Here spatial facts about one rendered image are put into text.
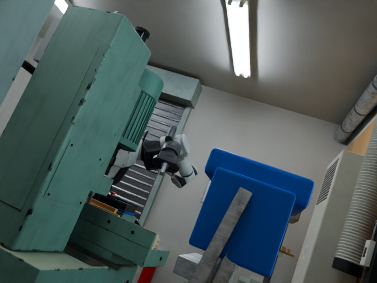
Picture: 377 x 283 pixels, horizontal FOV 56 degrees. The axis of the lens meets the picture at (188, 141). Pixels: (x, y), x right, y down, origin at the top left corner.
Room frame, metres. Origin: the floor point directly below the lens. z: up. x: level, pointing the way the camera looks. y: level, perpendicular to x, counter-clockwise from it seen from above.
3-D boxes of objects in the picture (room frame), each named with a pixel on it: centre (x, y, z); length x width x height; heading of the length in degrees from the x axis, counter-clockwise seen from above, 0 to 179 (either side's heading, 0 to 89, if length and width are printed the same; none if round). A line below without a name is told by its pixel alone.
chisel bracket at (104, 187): (1.36, 0.27, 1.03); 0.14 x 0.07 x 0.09; 158
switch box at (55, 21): (1.13, 0.52, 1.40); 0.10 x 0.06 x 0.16; 158
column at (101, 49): (1.10, 0.37, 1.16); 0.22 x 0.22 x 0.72; 68
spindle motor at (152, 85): (1.38, 0.26, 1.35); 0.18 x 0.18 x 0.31
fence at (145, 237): (1.33, 0.26, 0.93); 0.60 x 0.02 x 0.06; 68
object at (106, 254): (1.43, 0.24, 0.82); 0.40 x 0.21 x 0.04; 68
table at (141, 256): (1.47, 0.21, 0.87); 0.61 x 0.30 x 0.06; 68
